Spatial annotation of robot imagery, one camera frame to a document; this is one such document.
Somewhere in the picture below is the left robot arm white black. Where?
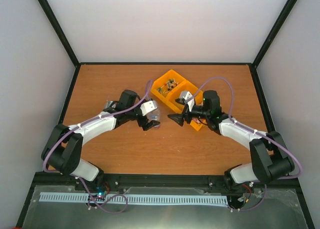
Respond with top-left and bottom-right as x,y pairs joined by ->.
41,90 -> 160,191

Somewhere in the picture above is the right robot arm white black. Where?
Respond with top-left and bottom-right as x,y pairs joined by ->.
168,90 -> 295,190

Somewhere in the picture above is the yellow three-compartment bin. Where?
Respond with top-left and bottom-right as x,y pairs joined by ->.
150,69 -> 199,120

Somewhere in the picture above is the pile of lollipops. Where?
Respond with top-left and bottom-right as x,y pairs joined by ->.
157,78 -> 179,95

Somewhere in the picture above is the clear plastic cup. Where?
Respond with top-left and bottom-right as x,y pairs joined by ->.
146,108 -> 161,122

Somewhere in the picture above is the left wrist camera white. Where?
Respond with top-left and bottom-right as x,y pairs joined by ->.
140,100 -> 158,116

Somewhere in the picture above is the pile of star candies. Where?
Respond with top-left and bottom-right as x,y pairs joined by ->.
194,118 -> 202,124

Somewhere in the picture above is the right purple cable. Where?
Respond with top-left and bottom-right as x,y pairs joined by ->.
189,76 -> 303,213

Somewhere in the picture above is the light blue cable duct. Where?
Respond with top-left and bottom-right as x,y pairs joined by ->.
38,192 -> 228,207

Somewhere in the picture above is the silver metal scoop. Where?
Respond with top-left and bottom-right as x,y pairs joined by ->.
103,100 -> 118,110

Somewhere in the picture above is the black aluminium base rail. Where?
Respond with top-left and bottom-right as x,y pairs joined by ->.
32,171 -> 298,192

